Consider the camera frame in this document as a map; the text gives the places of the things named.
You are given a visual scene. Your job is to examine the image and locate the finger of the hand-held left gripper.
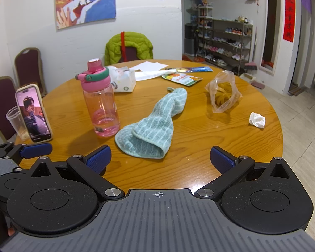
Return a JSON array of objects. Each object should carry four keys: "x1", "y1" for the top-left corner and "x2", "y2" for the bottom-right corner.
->
[{"x1": 5, "y1": 142, "x2": 53, "y2": 164}]

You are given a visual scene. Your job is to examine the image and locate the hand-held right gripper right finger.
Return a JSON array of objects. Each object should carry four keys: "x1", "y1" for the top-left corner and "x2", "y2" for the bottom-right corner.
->
[{"x1": 194, "y1": 146, "x2": 292, "y2": 200}]

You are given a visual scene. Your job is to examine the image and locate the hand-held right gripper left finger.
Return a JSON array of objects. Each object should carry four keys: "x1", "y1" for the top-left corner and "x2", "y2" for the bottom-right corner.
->
[{"x1": 29, "y1": 145, "x2": 125, "y2": 200}]

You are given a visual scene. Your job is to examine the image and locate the pink water bottle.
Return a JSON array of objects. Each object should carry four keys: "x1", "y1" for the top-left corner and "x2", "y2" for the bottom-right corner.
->
[{"x1": 75, "y1": 58, "x2": 120, "y2": 138}]

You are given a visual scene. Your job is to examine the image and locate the green striped towel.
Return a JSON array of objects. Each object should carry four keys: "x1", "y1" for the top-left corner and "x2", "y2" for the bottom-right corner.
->
[{"x1": 115, "y1": 87, "x2": 188, "y2": 159}]

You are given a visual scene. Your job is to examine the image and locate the smartphone in clear case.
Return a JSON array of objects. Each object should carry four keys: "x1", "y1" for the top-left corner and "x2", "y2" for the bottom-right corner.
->
[{"x1": 15, "y1": 83, "x2": 53, "y2": 143}]

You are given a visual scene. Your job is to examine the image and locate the clear plastic cup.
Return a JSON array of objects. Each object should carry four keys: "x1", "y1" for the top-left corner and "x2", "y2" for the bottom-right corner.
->
[{"x1": 6, "y1": 106, "x2": 29, "y2": 141}]

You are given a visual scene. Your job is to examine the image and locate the crumpled white tissue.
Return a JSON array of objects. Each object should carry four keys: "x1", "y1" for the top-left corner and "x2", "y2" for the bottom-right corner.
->
[{"x1": 249, "y1": 112, "x2": 266, "y2": 129}]

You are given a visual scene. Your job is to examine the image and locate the maroon chair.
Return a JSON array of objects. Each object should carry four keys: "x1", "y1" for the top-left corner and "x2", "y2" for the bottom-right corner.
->
[
  {"x1": 0, "y1": 76, "x2": 21, "y2": 143},
  {"x1": 125, "y1": 47, "x2": 139, "y2": 61},
  {"x1": 14, "y1": 48, "x2": 48, "y2": 97}
]

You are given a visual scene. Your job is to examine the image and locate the plastic bag of rubber bands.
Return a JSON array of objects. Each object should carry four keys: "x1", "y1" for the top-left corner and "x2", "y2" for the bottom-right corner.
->
[{"x1": 205, "y1": 70, "x2": 243, "y2": 114}]

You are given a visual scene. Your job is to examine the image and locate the white tissue pack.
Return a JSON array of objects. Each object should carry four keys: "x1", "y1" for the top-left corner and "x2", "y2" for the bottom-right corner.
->
[{"x1": 106, "y1": 66, "x2": 136, "y2": 93}]

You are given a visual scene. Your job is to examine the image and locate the orange snack packet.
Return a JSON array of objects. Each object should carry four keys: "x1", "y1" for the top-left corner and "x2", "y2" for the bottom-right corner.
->
[{"x1": 161, "y1": 71, "x2": 203, "y2": 87}]

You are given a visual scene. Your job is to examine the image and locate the blue flat packet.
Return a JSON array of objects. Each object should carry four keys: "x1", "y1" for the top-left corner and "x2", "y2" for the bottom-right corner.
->
[{"x1": 176, "y1": 66, "x2": 214, "y2": 73}]

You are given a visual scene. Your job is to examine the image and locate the white paper napkin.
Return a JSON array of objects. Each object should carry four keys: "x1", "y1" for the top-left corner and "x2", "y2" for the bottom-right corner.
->
[{"x1": 135, "y1": 70, "x2": 174, "y2": 81}]

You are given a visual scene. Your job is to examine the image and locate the striped door mat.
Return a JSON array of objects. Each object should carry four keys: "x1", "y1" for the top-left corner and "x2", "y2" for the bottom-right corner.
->
[{"x1": 288, "y1": 83, "x2": 305, "y2": 96}]

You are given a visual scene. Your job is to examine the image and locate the white paper sheet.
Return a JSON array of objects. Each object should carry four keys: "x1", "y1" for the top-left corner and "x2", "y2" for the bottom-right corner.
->
[{"x1": 131, "y1": 61, "x2": 168, "y2": 72}]

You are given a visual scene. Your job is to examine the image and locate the shoe rack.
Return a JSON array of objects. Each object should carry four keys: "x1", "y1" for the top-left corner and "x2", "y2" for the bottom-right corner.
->
[{"x1": 197, "y1": 18, "x2": 253, "y2": 70}]

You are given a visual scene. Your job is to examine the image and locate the green puffer jacket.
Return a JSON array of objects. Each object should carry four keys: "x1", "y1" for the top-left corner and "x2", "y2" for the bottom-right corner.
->
[{"x1": 104, "y1": 31, "x2": 154, "y2": 66}]

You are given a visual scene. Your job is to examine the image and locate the tall display cabinet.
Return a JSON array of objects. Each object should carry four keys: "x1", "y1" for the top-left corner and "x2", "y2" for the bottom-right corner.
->
[{"x1": 184, "y1": 0, "x2": 214, "y2": 55}]

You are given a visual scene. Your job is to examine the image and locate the red couplet banner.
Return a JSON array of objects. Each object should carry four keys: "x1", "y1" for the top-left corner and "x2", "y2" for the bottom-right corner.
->
[{"x1": 284, "y1": 0, "x2": 296, "y2": 42}]

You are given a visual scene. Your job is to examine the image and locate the red strap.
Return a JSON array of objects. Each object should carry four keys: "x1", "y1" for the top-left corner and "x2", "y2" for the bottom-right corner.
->
[{"x1": 121, "y1": 31, "x2": 128, "y2": 63}]

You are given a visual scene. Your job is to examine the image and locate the wall mirror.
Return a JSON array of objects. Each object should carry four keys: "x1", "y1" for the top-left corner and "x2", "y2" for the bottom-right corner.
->
[{"x1": 260, "y1": 0, "x2": 282, "y2": 75}]

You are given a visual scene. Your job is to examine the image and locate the wall poster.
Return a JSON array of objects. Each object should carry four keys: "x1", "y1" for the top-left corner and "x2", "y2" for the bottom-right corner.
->
[{"x1": 54, "y1": 0, "x2": 117, "y2": 30}]

